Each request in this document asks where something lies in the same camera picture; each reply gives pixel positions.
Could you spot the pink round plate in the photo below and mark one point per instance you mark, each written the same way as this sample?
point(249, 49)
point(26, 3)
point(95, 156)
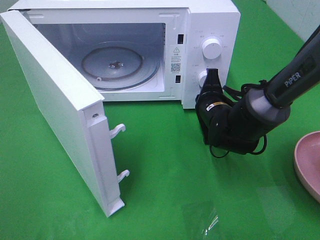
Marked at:
point(307, 163)

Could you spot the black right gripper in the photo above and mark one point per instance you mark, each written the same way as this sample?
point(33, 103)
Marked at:
point(212, 107)

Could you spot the white microwave oven body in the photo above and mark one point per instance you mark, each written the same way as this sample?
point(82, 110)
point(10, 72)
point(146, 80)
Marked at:
point(176, 29)

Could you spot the white microwave door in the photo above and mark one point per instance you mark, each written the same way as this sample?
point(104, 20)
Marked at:
point(72, 107)

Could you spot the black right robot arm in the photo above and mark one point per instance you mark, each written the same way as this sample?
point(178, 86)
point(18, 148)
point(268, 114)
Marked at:
point(238, 121)

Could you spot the upper white microwave knob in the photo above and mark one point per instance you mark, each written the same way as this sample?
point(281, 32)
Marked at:
point(211, 48)

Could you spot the clear plastic tape piece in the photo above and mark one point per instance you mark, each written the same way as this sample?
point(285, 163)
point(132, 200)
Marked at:
point(211, 230)

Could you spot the lower white microwave knob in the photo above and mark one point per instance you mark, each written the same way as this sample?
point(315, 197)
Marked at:
point(201, 78)

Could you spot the white microwave knob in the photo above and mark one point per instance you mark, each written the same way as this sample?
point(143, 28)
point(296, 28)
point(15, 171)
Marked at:
point(211, 48)
point(201, 78)

